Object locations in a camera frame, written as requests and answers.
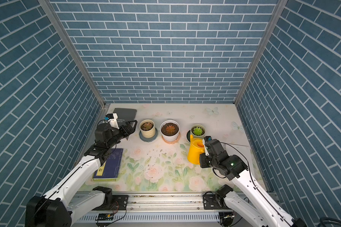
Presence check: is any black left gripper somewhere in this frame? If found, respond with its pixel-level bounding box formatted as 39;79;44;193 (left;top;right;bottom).
106;120;137;148

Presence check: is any yellow watering can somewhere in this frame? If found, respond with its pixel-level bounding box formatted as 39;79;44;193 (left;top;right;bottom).
188;134;205;165

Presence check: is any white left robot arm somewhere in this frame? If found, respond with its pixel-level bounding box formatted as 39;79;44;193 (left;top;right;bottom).
25;120;137;227

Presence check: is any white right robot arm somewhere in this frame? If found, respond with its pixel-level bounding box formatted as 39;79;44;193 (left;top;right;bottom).
199;136;306;227

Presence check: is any bright green succulent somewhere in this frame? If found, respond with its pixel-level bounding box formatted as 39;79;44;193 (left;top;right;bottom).
192;127;204;136

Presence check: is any pink-green succulent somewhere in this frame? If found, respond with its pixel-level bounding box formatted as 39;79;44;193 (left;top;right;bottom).
141;122;153;131

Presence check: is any red succulent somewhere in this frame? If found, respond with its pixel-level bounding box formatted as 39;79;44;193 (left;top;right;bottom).
165;125;176;136

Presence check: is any green plant pot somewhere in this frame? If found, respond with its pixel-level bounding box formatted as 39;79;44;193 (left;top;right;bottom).
190;124;206;139

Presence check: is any navy blue book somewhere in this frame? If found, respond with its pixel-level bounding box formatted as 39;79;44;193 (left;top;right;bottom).
93;148;124;181

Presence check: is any grey-blue saucer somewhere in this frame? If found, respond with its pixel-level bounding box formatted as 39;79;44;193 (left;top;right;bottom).
139;129;158;142

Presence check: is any cream ribbed plant pot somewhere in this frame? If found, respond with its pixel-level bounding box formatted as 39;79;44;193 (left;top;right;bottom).
140;119;155;139

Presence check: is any pink saucer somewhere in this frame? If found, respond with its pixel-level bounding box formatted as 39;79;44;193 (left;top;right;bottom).
162;135;181;144

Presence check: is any white plant pot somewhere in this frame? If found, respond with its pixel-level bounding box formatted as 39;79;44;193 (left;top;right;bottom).
160;120;180;143

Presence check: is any green circuit board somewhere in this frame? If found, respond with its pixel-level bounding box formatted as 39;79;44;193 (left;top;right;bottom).
95;213;114;222

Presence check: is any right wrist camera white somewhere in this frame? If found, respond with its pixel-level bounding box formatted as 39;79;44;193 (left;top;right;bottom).
203;136;212;142

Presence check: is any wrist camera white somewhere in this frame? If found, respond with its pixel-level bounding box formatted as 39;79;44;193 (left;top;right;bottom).
104;113;119;129
203;136;212;142

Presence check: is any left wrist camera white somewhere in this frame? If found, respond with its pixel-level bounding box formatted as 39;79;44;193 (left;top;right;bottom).
104;113;119;129

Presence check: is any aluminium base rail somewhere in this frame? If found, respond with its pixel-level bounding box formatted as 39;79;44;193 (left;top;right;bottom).
70;191;273;223

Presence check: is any black cable bundle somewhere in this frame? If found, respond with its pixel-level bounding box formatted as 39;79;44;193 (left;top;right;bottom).
318;217;341;227

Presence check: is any aluminium corner post left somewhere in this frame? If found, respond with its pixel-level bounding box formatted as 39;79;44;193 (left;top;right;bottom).
38;0;106;107

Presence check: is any aluminium corner post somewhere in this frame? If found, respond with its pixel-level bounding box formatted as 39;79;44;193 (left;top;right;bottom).
234;0;288;106
38;0;106;107

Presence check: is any aluminium corner post right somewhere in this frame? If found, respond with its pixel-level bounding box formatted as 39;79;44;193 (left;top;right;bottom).
234;0;288;106

